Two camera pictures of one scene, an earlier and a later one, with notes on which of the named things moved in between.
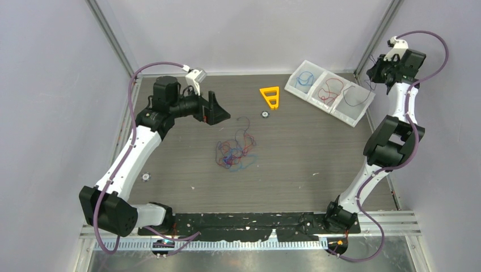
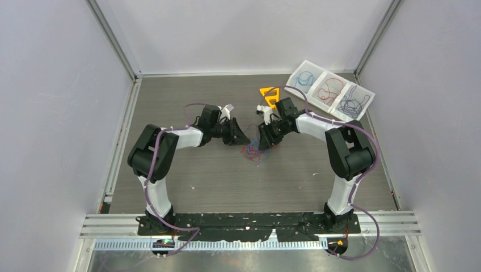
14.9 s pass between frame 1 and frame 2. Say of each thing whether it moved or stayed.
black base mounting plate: stayed
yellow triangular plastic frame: stayed
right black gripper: moved
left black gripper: moved
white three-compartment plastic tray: stayed
